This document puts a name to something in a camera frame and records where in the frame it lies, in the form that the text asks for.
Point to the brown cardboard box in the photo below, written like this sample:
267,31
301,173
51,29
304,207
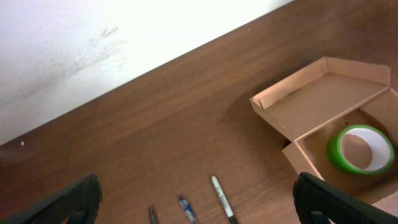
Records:
319,102

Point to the green tape roll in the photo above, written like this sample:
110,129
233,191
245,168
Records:
361,149

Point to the black gel pen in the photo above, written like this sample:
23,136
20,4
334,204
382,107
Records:
153,217

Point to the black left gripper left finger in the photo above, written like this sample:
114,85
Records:
77,203

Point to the blue ballpoint pen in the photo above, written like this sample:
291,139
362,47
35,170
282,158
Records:
188,210

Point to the black white marker pen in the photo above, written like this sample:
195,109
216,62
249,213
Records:
224,202

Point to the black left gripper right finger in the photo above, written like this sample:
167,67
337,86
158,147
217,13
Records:
316,201

